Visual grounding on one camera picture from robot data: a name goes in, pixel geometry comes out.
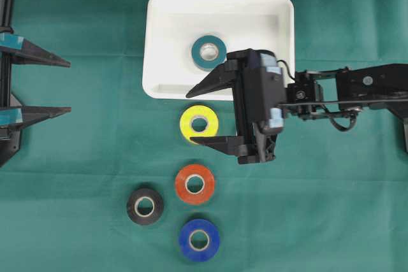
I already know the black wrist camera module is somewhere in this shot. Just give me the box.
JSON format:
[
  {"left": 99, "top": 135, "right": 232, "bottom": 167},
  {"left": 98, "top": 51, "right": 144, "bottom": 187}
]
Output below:
[{"left": 243, "top": 49, "right": 286, "bottom": 135}]

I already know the black camera cable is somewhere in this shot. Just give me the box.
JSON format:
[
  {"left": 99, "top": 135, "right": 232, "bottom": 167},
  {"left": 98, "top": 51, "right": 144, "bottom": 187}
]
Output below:
[{"left": 275, "top": 59, "right": 361, "bottom": 132}]

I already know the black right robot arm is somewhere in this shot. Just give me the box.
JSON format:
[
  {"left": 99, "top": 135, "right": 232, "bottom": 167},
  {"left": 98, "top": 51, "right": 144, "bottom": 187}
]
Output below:
[{"left": 186, "top": 49, "right": 407, "bottom": 164}]

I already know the yellow tape roll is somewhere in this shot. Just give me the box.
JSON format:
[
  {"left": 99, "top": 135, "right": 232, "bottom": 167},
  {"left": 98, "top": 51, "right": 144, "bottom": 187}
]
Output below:
[{"left": 179, "top": 105, "right": 219, "bottom": 144}]

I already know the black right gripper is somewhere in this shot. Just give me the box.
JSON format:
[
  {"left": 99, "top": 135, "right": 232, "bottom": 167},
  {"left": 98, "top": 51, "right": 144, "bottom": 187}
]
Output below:
[{"left": 186, "top": 49, "right": 321, "bottom": 164}]

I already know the blue tape roll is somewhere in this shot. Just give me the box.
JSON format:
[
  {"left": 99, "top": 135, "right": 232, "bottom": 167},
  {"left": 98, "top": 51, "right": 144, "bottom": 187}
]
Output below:
[{"left": 178, "top": 218, "right": 220, "bottom": 262}]

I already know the white plastic tray case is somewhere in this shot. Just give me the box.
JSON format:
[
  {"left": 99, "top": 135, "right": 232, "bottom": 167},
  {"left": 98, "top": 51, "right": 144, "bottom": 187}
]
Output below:
[{"left": 142, "top": 0, "right": 295, "bottom": 99}]

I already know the green tape roll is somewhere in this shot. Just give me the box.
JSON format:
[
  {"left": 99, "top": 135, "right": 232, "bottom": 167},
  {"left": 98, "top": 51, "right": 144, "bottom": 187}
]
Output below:
[{"left": 191, "top": 35, "right": 226, "bottom": 71}]

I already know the black tape roll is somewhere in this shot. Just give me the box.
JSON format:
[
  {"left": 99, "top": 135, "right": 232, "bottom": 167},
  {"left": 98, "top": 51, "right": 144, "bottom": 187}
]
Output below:
[{"left": 126, "top": 184, "right": 164, "bottom": 225}]

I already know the red tape roll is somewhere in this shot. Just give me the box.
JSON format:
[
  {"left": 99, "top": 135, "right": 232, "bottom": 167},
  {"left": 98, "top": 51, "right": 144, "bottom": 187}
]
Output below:
[{"left": 175, "top": 164, "right": 215, "bottom": 205}]

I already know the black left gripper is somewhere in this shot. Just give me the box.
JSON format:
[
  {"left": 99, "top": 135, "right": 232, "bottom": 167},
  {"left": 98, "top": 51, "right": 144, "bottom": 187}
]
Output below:
[{"left": 1, "top": 32, "right": 71, "bottom": 166}]

